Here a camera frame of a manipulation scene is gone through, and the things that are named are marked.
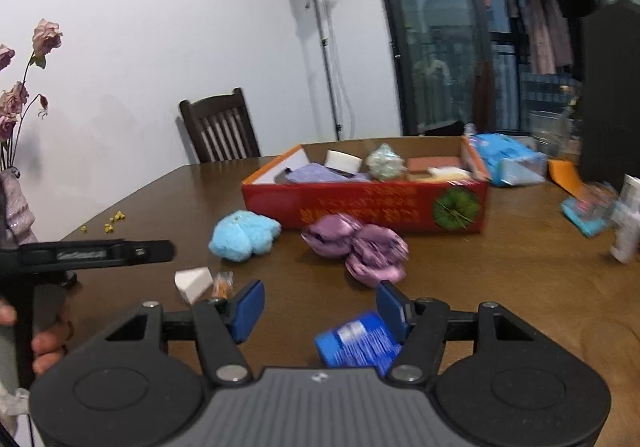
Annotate brown rectangular sponge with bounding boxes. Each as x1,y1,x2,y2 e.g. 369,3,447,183
406,156,462,174

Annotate blue wipes packet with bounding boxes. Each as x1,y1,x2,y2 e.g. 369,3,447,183
470,132,548,188

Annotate blue tissue packet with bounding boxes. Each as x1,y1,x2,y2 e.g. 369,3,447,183
314,309,405,375

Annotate purple satin scrunchie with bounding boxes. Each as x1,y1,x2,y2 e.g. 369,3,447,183
301,213,366,259
345,223,410,287

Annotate small orange wrapped item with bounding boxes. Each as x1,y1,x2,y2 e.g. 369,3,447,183
211,271,235,300

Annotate glass sliding door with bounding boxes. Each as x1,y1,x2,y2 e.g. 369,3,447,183
367,0,601,138

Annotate clear plastic container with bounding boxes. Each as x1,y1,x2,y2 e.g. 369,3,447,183
529,110,573,158

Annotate row of hanging clothes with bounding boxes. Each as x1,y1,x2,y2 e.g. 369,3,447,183
475,0,601,75

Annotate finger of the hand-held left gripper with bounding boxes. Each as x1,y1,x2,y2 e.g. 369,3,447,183
20,239,177,274

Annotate white power strip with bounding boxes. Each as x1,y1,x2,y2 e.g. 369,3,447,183
609,174,640,264

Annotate orange paper piece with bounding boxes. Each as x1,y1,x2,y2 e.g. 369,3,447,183
547,158,587,195

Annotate purple knitted cloth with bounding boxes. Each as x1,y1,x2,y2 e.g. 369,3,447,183
287,163,351,184

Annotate person's left hand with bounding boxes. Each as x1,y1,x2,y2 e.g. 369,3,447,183
0,299,74,375

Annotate teal snack packet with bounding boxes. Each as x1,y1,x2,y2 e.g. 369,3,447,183
560,183,618,239

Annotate clear plastic bag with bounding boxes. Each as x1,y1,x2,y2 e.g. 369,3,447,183
366,143,404,180

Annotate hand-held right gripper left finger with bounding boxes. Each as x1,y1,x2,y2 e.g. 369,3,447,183
105,278,266,385

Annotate white wedge sponge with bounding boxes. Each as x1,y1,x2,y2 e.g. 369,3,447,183
174,267,213,305

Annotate dried pink roses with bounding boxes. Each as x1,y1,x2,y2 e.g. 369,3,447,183
0,18,63,168

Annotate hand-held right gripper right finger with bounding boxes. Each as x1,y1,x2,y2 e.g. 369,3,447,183
376,280,536,384

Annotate light blue plush toy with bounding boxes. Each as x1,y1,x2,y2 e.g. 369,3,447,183
208,210,283,262

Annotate purple glass vase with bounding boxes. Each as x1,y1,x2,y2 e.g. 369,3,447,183
0,167,40,248

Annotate yellow white sponge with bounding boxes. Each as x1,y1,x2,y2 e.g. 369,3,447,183
427,166,472,180

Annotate red cardboard box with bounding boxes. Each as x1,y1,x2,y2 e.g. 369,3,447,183
241,134,493,234

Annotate yellow crumbs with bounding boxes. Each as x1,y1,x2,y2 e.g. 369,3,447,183
77,210,127,234

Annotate black speaker box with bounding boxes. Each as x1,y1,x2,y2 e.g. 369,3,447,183
580,0,640,180

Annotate dark wooden chair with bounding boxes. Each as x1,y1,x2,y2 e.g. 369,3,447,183
179,87,262,164

